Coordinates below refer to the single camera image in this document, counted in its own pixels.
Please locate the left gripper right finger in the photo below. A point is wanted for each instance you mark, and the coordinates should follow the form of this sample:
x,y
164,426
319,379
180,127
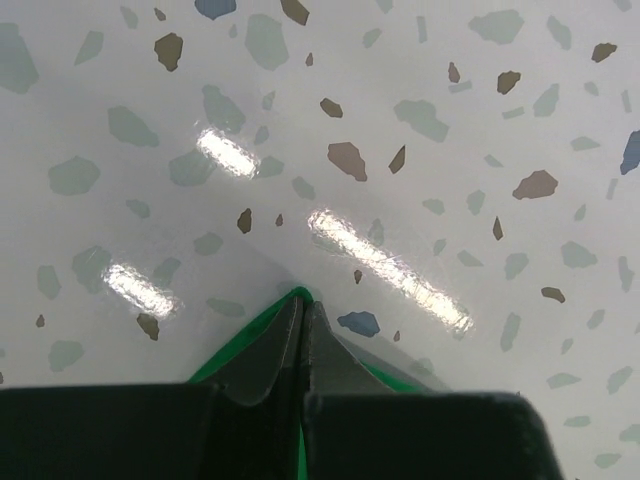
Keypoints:
x,y
357,427

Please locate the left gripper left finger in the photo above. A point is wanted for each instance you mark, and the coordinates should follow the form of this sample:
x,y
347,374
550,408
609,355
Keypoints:
x,y
149,431

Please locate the green t shirt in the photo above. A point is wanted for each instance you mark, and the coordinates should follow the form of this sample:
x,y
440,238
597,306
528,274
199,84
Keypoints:
x,y
240,340

